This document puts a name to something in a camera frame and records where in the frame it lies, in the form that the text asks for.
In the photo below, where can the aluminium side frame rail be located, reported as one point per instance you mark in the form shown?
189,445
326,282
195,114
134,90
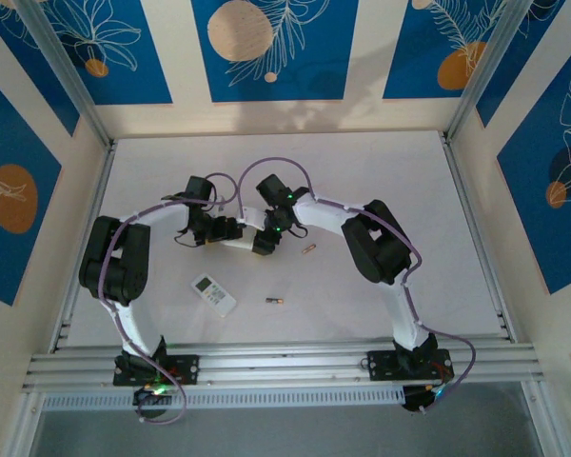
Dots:
84,247
476,238

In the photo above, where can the aluminium frame leg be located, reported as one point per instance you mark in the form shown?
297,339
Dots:
31,423
542,419

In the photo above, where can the black controller box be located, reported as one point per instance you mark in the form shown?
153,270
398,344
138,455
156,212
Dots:
147,397
416,397

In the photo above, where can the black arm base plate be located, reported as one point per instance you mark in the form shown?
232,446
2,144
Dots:
380,364
185,369

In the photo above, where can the white remote with display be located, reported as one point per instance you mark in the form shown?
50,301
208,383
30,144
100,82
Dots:
214,295

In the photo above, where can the white remote with printed label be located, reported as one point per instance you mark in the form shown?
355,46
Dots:
238,246

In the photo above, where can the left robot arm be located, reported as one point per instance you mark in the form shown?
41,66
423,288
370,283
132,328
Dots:
114,266

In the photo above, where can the gold red blue AAA battery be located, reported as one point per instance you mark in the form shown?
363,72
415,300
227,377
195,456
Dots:
308,249

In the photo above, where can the aluminium corner post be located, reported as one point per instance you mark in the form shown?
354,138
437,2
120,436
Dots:
66,71
486,71

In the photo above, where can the aluminium front frame rail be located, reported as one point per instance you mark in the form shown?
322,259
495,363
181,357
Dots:
285,362

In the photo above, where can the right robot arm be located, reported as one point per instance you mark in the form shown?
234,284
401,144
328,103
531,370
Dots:
376,247

